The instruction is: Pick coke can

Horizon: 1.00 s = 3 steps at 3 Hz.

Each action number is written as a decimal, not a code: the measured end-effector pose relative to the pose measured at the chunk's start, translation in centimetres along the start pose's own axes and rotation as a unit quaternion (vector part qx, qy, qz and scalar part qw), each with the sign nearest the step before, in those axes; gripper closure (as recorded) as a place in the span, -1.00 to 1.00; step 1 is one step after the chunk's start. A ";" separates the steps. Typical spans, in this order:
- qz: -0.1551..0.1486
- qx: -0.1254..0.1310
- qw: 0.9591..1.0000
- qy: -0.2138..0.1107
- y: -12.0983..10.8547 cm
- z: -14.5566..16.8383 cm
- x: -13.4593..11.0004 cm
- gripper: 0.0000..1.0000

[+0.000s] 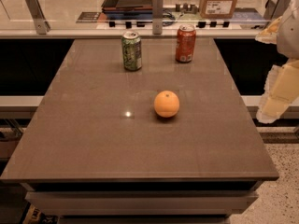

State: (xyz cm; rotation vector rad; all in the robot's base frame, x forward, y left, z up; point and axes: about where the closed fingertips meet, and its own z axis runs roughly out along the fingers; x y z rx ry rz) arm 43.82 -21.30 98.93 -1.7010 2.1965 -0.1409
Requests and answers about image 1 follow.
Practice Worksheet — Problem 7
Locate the metal railing post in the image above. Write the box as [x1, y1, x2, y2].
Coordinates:
[152, 0, 164, 35]
[263, 0, 291, 21]
[25, 0, 50, 35]

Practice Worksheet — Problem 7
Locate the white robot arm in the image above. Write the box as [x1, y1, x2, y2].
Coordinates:
[255, 0, 299, 124]

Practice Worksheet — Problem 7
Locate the green soda can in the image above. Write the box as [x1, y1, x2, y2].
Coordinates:
[121, 30, 142, 71]

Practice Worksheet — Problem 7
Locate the red coke can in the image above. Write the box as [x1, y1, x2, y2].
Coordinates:
[176, 24, 196, 63]

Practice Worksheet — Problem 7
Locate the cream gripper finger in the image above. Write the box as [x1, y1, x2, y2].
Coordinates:
[256, 59, 299, 124]
[255, 17, 282, 44]

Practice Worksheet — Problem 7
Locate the cardboard box with label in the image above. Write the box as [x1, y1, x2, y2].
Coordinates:
[200, 0, 237, 19]

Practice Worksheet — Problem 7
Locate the left metal railing post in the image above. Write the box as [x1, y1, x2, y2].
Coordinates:
[25, 0, 50, 35]

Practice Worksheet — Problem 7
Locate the orange fruit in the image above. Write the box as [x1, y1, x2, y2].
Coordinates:
[154, 91, 180, 118]

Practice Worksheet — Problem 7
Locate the right metal railing post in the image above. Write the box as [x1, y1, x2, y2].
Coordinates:
[263, 0, 291, 21]

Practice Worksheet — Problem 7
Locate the middle metal railing post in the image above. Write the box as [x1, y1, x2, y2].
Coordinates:
[152, 0, 164, 35]

